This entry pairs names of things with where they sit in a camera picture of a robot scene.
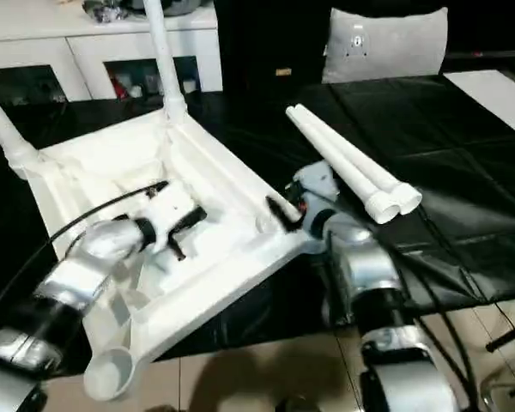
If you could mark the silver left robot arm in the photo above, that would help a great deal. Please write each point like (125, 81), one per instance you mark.
(77, 275)

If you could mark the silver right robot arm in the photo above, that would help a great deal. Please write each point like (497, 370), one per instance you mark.
(373, 283)

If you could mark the white flat board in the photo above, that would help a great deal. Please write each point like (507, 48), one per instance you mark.
(493, 96)

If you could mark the black stand leg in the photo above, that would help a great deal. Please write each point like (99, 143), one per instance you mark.
(511, 335)

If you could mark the black cabinet with gold label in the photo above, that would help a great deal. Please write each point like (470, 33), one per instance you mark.
(275, 39)

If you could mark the dark round appliance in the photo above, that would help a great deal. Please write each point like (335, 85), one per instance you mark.
(172, 5)

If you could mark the metal chair frame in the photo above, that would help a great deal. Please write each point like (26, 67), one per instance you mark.
(506, 390)

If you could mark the grey cushion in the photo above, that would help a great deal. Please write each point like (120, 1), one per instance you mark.
(386, 43)

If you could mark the white plastic table leg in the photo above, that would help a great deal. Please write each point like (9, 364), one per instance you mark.
(360, 163)
(163, 60)
(4, 133)
(343, 172)

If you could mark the white plastic table top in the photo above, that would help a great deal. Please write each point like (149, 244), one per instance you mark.
(223, 180)

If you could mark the white glass-door cabinet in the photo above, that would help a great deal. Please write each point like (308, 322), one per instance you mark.
(34, 43)

